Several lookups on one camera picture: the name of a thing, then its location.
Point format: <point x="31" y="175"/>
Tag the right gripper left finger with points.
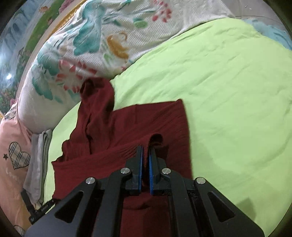
<point x="134" y="184"/>

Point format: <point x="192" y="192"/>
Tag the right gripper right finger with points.
<point x="158" y="185"/>

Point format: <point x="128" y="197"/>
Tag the dark red knit sweater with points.
<point x="91" y="174"/>

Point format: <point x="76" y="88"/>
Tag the grey folded towel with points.
<point x="37" y="169"/>

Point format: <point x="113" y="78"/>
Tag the pink heart-print pillow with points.
<point x="15" y="158"/>

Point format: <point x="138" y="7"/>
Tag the light green bed sheet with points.
<point x="235" y="85"/>

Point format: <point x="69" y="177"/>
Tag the white floral quilt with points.
<point x="102" y="39"/>

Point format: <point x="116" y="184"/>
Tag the gold-framed landscape painting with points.
<point x="19" y="36"/>

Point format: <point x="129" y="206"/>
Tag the light blue cloth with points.
<point x="271" y="32"/>

